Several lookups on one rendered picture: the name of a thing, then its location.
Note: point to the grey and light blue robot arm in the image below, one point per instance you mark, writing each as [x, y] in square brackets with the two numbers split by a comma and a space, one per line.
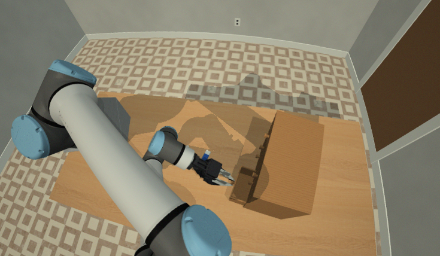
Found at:
[135, 184]

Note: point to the blue and white eraser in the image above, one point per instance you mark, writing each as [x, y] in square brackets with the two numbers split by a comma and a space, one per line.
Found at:
[206, 155]

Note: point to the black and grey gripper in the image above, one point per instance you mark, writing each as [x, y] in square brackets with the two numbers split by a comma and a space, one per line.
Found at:
[212, 168]

